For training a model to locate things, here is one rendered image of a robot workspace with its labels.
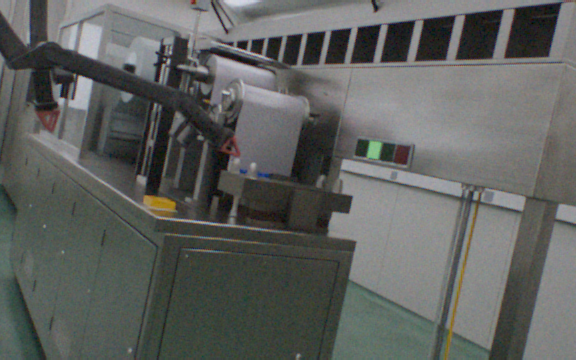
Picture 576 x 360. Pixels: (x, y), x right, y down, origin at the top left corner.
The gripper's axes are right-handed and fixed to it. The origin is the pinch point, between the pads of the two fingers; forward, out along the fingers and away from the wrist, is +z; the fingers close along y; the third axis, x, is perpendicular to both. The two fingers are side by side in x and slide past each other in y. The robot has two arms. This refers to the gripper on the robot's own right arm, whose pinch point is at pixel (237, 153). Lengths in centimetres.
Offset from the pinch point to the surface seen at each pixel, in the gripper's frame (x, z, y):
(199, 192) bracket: -16.3, 1.4, -7.8
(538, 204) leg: 26, 38, 75
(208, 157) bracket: -5.7, -3.7, -7.8
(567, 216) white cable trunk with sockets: 123, 227, -45
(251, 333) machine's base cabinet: -42, 26, 26
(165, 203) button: -27.0, -14.2, 13.4
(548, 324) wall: 65, 265, -44
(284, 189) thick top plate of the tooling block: -2.7, 10.1, 20.0
